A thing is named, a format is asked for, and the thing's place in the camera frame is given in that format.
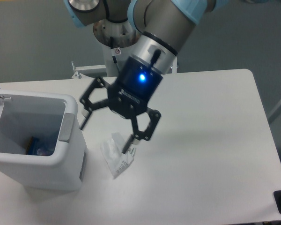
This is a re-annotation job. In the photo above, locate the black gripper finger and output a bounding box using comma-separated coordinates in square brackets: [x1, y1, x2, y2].
[122, 108, 161, 154]
[78, 76, 111, 131]

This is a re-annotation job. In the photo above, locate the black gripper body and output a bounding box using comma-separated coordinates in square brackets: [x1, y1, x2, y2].
[107, 57, 163, 119]

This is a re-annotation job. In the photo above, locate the clear crushed plastic bottle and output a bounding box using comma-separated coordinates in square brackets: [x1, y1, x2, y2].
[35, 141, 56, 156]

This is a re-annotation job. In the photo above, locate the white plastic wrapper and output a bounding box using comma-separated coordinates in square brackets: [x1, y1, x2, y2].
[100, 133, 136, 179]

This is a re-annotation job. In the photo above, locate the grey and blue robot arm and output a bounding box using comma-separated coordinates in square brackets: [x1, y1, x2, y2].
[64, 0, 226, 153]

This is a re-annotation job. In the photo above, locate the white trash can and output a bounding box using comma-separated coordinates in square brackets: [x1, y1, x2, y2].
[0, 89, 87, 191]

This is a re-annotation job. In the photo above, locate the blue yellow snack packet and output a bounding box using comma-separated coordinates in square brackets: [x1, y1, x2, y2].
[26, 137, 39, 155]

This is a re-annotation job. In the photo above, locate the white right table bracket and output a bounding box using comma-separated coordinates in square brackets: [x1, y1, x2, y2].
[170, 57, 178, 74]

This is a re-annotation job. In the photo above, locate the black cable on pedestal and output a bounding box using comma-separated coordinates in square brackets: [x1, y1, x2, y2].
[109, 36, 121, 75]

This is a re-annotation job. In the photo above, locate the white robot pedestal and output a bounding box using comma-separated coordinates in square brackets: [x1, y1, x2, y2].
[93, 19, 141, 77]

